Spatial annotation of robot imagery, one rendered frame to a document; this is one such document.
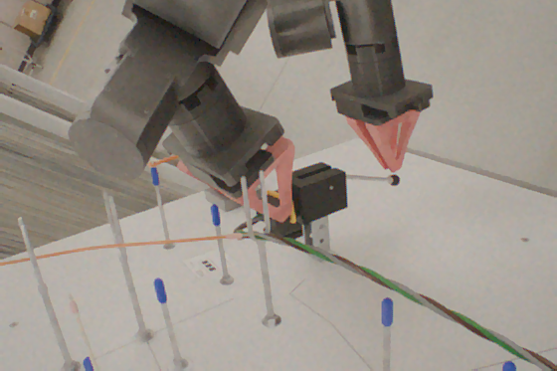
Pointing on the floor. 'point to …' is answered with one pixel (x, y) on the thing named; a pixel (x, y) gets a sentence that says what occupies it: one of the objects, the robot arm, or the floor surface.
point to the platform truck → (45, 24)
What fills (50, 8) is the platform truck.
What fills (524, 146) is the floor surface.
